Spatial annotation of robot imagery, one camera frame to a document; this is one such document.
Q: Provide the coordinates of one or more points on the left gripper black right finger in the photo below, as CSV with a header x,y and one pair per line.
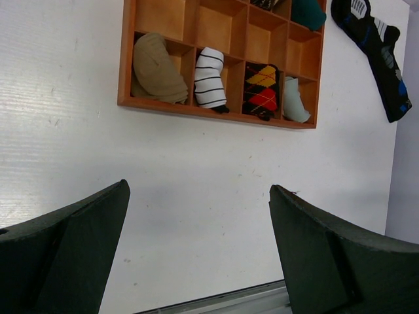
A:
x,y
333,266

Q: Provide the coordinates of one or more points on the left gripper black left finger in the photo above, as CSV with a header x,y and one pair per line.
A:
x,y
60,262

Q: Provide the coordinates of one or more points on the tan brown ribbed sock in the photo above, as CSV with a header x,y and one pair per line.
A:
x,y
155,74

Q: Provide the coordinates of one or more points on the orange compartment tray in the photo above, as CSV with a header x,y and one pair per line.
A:
x,y
244,33

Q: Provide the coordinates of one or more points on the grey rolled sock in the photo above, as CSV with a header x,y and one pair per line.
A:
x,y
293,108

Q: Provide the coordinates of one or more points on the black red argyle rolled sock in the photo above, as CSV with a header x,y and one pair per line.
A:
x,y
261,97

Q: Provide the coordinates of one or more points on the white striped rolled sock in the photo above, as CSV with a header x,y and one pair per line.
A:
x,y
208,86

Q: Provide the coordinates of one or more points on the black blue patterned sock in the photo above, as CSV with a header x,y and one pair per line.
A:
x,y
376,40

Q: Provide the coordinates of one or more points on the dark teal rolled sock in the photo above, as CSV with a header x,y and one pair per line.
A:
x,y
308,13

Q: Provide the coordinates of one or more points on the brown argyle rolled sock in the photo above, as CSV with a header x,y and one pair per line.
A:
x,y
265,4

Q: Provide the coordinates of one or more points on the aluminium table edge rail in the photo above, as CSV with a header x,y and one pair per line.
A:
x,y
266,298

